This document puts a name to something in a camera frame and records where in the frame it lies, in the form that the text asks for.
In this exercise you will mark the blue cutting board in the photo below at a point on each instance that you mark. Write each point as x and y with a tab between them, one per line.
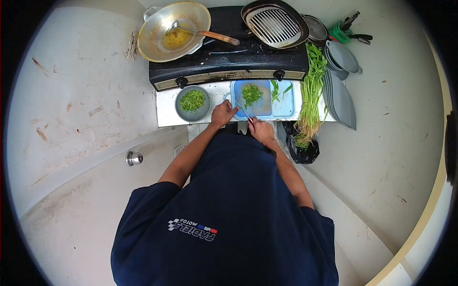
263	100

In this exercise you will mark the black plastic bag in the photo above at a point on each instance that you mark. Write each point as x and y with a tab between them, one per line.
302	148

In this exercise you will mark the person's left hand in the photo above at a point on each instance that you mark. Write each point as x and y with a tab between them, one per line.
222	114

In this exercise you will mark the person's right fingers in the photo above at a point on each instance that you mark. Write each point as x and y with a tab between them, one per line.
252	123

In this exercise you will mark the round metal lid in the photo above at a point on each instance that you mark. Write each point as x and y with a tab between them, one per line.
315	29

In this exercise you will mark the pile of chopped greens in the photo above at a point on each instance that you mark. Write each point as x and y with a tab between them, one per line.
251	95

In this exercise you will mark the dark oval grill pan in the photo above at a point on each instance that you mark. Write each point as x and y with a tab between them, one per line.
274	24

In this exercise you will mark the person's body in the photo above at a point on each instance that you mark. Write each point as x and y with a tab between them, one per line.
229	221

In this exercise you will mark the person's left thumb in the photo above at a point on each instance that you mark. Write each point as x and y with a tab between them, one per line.
234	110

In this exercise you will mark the stack of grey bowls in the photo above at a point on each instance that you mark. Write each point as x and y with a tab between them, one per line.
341	59

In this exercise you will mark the person's right hand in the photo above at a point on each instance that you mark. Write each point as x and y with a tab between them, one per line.
261	130

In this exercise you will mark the metal door knob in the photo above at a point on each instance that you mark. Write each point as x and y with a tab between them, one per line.
133	158

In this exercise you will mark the black gas stove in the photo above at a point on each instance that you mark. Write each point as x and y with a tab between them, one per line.
229	53

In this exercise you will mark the green leaf stems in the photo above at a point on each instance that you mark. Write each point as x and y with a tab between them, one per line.
279	90

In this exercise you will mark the person's left fingers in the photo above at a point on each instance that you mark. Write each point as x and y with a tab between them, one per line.
226	103

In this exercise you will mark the stack of grey plates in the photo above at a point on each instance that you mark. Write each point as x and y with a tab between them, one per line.
340	100

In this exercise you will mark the green utensil basket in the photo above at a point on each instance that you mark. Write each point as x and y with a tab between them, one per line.
345	31

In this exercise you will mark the bunch of green water spinach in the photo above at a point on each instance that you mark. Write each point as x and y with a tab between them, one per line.
312	96

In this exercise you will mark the kitchen knife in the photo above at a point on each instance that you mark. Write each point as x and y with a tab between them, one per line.
244	113

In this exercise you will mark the grey bowl of chopped greens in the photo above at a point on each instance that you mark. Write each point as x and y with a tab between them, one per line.
193	103

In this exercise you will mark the metal wok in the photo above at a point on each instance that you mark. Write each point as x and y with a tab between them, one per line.
174	30

